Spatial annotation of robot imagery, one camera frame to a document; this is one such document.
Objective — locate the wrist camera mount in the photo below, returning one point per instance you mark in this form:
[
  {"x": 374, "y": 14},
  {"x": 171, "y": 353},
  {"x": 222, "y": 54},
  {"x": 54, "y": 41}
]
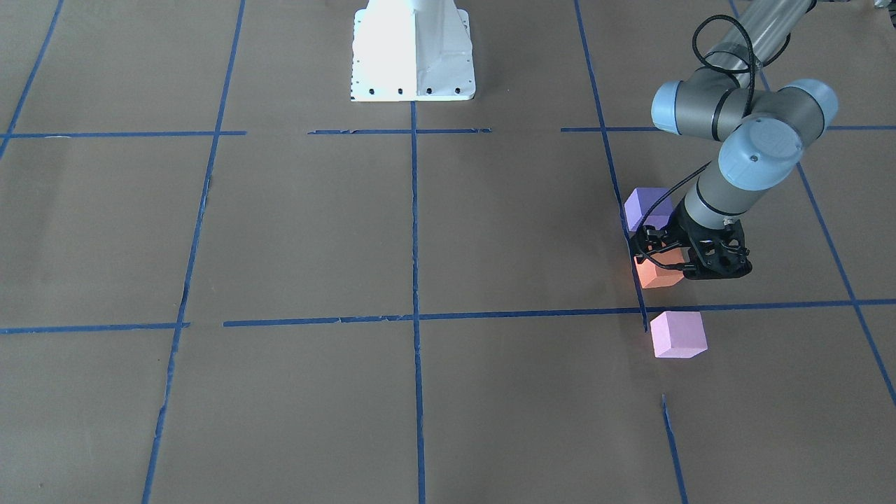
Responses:
[{"x": 716, "y": 253}]

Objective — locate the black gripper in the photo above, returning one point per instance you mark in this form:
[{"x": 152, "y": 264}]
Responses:
[{"x": 680, "y": 234}]

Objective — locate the purple foam cube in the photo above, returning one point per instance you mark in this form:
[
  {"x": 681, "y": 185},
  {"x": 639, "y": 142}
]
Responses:
[{"x": 640, "y": 201}]

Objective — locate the white pedestal column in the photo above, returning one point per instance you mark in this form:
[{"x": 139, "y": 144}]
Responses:
[{"x": 412, "y": 51}]

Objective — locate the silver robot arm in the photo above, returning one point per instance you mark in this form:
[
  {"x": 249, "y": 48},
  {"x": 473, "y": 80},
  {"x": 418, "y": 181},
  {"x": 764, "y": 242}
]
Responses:
[{"x": 763, "y": 134}]

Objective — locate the pink foam cube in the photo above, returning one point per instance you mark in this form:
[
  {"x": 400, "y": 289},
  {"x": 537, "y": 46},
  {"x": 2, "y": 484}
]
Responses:
[{"x": 678, "y": 334}]

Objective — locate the orange foam cube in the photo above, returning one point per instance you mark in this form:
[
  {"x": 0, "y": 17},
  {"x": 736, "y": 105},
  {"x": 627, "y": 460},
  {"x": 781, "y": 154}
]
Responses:
[{"x": 653, "y": 277}]

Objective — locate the brown paper mat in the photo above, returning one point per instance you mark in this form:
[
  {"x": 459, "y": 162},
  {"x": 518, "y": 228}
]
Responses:
[{"x": 224, "y": 282}]

